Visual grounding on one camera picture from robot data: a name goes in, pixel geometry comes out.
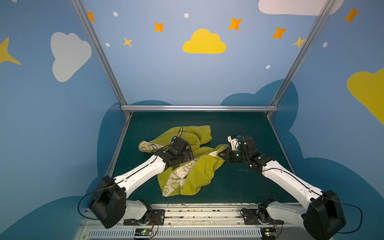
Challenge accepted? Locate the rear horizontal aluminium bar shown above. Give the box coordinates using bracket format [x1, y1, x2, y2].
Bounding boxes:
[121, 105, 278, 112]

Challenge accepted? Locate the aluminium rail base frame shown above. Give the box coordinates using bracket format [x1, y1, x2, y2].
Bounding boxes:
[74, 203, 312, 240]

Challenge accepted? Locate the right controller board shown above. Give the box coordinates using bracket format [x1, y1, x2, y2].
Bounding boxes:
[260, 228, 277, 240]

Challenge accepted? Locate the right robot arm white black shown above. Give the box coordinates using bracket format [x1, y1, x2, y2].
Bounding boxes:
[218, 135, 347, 240]

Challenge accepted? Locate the green jacket with printed lining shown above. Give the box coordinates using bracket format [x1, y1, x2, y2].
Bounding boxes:
[139, 125, 229, 197]

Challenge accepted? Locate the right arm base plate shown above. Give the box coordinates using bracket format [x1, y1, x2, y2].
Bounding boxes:
[240, 208, 285, 225]

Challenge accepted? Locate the left controller board green led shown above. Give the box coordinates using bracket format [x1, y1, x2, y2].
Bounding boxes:
[134, 228, 153, 240]

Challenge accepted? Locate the right aluminium frame post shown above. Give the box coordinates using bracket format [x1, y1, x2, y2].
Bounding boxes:
[266, 0, 337, 119]

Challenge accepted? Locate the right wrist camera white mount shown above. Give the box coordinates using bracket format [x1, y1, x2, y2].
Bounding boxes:
[227, 135, 240, 151]

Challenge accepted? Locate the left aluminium frame post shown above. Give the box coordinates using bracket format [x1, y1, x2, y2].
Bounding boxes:
[71, 0, 127, 107]

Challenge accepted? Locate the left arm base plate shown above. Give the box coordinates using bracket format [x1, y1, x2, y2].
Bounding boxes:
[124, 209, 165, 226]

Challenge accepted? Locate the aluminium frame post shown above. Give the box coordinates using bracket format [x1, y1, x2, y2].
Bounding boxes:
[266, 0, 337, 119]
[71, 0, 127, 107]

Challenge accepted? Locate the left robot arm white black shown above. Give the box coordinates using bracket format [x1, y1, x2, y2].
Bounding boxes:
[77, 137, 194, 229]

